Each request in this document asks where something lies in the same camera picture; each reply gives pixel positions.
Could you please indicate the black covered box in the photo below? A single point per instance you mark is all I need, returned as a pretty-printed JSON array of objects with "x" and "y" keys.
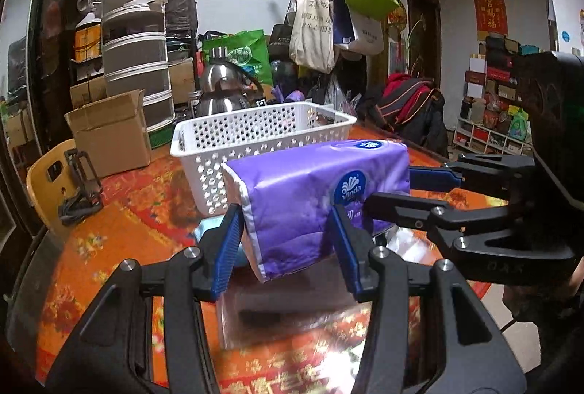
[{"x": 181, "y": 18}]

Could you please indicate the red floral tablecloth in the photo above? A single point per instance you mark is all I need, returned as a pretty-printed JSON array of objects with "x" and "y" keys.
[{"x": 149, "y": 215}]

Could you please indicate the white cubby shelf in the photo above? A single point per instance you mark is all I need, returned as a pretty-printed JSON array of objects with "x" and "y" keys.
[{"x": 478, "y": 139}]

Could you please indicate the white blue paper bag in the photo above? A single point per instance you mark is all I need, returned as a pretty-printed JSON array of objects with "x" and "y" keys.
[{"x": 354, "y": 32}]

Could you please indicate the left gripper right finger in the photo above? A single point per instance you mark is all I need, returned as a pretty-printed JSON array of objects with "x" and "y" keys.
[{"x": 428, "y": 331}]

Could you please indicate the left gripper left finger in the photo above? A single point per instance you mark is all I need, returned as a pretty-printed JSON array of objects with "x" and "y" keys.
[{"x": 109, "y": 349}]

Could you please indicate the brown cardboard box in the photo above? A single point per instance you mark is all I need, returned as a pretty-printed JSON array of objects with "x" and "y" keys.
[{"x": 112, "y": 132}]

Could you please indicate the clear plastic bag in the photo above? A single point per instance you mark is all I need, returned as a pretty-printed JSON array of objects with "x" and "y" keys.
[{"x": 251, "y": 312}]

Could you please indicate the stainless steel kettle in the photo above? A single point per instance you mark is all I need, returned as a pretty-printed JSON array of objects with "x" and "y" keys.
[{"x": 226, "y": 86}]

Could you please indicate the beige canvas tote bag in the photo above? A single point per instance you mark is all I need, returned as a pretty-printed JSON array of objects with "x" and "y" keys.
[{"x": 312, "y": 37}]

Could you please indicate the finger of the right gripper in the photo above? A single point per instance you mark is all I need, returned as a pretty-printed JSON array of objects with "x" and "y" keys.
[
  {"x": 408, "y": 211},
  {"x": 436, "y": 179}
]

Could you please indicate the purple tissue pack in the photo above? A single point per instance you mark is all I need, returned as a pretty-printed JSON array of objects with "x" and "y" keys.
[{"x": 286, "y": 197}]

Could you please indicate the green plastic crate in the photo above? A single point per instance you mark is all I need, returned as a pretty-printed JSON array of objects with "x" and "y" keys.
[{"x": 161, "y": 136}]

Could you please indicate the red black striped jacket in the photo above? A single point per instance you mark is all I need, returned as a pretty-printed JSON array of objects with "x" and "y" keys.
[{"x": 411, "y": 108}]

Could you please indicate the red chinese wall scroll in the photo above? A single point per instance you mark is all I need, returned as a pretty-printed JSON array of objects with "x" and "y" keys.
[{"x": 491, "y": 17}]

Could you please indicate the yellow wooden chair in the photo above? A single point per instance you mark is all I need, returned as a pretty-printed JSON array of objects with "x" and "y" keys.
[{"x": 49, "y": 182}]

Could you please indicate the grey plastic drawer tower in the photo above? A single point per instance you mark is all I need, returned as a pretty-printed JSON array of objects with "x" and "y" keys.
[{"x": 134, "y": 55}]

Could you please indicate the white perforated plastic basket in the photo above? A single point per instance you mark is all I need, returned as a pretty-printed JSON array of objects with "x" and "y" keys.
[{"x": 204, "y": 144}]

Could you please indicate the green shopping bag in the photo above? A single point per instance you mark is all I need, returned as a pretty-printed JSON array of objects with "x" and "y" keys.
[{"x": 248, "y": 49}]

